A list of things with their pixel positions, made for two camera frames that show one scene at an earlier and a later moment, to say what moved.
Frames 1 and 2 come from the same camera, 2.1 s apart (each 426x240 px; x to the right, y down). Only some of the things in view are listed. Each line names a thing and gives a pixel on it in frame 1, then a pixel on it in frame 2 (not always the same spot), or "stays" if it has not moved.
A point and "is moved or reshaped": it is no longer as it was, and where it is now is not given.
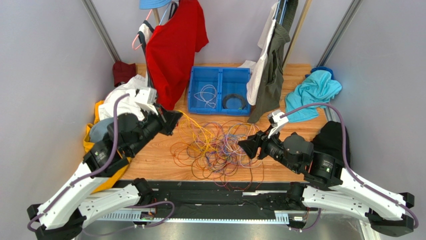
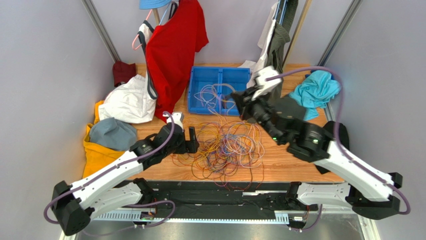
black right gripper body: x=260 y=145 → x=246 y=102
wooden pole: x=302 y=16 stays
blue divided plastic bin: x=222 y=91 stays
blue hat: x=145 y=4 stays
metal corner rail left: x=98 y=23 stays
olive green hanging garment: x=267 y=100 stays
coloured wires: x=213 y=150 is moved or reshaped
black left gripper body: x=167 y=128 → x=189 y=145
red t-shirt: x=170 y=49 stays
